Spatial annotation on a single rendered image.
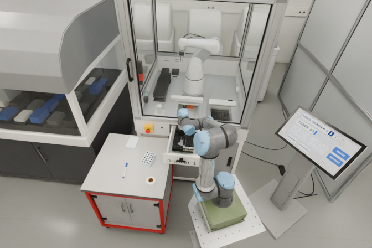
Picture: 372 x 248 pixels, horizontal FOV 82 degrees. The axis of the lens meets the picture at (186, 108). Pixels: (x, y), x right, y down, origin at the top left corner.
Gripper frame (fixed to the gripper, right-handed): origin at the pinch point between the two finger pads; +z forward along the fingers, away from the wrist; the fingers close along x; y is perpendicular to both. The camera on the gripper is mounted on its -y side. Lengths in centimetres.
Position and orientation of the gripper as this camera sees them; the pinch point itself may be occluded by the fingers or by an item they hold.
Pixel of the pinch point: (184, 144)
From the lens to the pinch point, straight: 173.2
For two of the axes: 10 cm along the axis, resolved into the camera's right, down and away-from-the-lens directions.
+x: -1.1, 6.3, -7.7
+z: -0.3, 7.7, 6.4
